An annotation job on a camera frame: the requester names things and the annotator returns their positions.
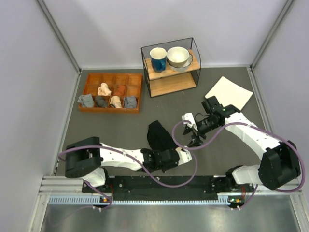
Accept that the black underwear cream waistband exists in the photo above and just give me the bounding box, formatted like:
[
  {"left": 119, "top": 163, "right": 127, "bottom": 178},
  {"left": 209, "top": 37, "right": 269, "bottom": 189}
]
[{"left": 147, "top": 120, "right": 178, "bottom": 151}]

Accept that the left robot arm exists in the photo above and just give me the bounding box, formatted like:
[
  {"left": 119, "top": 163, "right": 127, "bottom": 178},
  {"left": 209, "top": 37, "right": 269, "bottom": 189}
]
[{"left": 65, "top": 147, "right": 183, "bottom": 192}]

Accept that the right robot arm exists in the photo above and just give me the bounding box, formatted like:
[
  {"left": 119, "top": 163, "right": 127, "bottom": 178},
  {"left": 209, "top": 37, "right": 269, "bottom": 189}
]
[{"left": 182, "top": 96, "right": 301, "bottom": 191}]

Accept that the white square plate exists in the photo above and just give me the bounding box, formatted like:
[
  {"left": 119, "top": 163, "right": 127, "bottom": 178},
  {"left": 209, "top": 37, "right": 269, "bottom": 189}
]
[{"left": 204, "top": 76, "right": 253, "bottom": 111}]

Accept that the white scalloped dish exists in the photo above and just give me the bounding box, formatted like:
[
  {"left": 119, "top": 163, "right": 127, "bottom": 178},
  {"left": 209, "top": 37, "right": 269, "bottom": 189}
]
[{"left": 168, "top": 54, "right": 193, "bottom": 72}]

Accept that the blue striped rolled cloth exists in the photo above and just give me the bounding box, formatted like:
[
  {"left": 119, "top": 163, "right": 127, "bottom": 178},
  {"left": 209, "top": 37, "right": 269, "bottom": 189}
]
[{"left": 124, "top": 96, "right": 137, "bottom": 109}]

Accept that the cream rolled cloth lower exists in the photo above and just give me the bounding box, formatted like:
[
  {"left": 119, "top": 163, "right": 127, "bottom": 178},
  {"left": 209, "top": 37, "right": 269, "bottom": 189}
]
[{"left": 110, "top": 96, "right": 122, "bottom": 108}]

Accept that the cream rolled cloth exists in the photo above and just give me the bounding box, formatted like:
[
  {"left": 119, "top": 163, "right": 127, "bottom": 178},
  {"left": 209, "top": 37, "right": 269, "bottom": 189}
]
[
  {"left": 110, "top": 96, "right": 122, "bottom": 108},
  {"left": 98, "top": 83, "right": 111, "bottom": 96}
]

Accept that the cream ceramic bowl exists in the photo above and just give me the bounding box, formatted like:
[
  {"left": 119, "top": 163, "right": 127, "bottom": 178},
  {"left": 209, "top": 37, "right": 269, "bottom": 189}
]
[{"left": 167, "top": 46, "right": 190, "bottom": 68}]

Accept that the orange rolled cloth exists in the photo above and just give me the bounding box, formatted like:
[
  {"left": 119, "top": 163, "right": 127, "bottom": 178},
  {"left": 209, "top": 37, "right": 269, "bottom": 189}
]
[{"left": 113, "top": 85, "right": 126, "bottom": 96}]

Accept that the wooden compartment organizer tray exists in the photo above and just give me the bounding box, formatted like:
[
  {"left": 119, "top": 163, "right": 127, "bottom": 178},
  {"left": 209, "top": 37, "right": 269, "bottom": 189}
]
[{"left": 78, "top": 73, "right": 142, "bottom": 114}]

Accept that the dark grey rolled cloth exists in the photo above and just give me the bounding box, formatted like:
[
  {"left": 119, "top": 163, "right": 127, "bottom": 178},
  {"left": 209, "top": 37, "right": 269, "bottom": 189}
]
[{"left": 95, "top": 96, "right": 108, "bottom": 108}]

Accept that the blue ceramic mug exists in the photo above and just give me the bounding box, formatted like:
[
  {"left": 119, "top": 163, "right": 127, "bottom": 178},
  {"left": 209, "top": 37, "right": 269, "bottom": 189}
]
[{"left": 150, "top": 47, "right": 167, "bottom": 73}]

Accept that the cream rolled cloth upper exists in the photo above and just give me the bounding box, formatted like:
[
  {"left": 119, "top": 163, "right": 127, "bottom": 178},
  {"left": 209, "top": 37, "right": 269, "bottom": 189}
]
[{"left": 98, "top": 83, "right": 111, "bottom": 96}]

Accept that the grey striped rolled cloth left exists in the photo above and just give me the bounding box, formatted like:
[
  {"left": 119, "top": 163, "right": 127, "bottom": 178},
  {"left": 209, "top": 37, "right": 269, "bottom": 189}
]
[{"left": 78, "top": 94, "right": 94, "bottom": 108}]

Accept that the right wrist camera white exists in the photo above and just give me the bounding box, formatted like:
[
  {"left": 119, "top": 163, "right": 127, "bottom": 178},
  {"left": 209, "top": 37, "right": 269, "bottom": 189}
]
[{"left": 182, "top": 113, "right": 197, "bottom": 130}]

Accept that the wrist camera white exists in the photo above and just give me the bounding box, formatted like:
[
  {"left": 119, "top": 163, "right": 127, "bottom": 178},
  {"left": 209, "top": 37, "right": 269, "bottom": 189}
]
[
  {"left": 182, "top": 113, "right": 197, "bottom": 130},
  {"left": 176, "top": 147, "right": 192, "bottom": 166}
]

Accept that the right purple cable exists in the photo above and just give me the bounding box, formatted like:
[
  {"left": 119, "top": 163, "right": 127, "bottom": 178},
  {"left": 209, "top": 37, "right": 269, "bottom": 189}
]
[{"left": 171, "top": 120, "right": 305, "bottom": 211}]

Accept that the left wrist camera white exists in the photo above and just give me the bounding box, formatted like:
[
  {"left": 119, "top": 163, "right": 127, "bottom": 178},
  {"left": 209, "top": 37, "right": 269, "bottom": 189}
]
[{"left": 176, "top": 147, "right": 192, "bottom": 166}]

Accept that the grey slotted cable duct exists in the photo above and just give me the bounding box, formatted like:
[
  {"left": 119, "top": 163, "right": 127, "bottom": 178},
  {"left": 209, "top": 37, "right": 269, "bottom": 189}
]
[{"left": 48, "top": 194, "right": 244, "bottom": 205}]

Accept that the black wire wooden shelf rack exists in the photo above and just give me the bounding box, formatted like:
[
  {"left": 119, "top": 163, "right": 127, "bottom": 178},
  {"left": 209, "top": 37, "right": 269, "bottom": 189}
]
[{"left": 141, "top": 37, "right": 201, "bottom": 97}]

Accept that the aluminium frame rail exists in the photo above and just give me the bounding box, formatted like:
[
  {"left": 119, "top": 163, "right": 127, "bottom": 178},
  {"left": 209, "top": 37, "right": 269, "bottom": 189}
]
[{"left": 39, "top": 176, "right": 302, "bottom": 195}]

